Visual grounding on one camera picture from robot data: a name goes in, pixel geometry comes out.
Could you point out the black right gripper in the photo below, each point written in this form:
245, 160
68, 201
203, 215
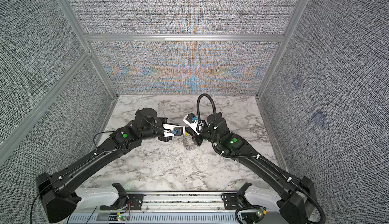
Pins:
197, 139

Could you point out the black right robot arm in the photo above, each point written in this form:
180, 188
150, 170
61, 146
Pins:
295, 198

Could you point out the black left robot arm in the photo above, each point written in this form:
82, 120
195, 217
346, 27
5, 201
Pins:
57, 191

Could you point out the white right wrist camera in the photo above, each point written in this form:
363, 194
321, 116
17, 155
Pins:
194, 123

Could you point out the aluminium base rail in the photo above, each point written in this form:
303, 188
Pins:
181, 207

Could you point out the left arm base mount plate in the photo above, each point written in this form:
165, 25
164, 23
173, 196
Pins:
132, 201

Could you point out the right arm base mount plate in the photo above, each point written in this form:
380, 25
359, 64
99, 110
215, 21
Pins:
235, 201

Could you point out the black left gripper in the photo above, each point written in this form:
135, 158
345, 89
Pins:
164, 138

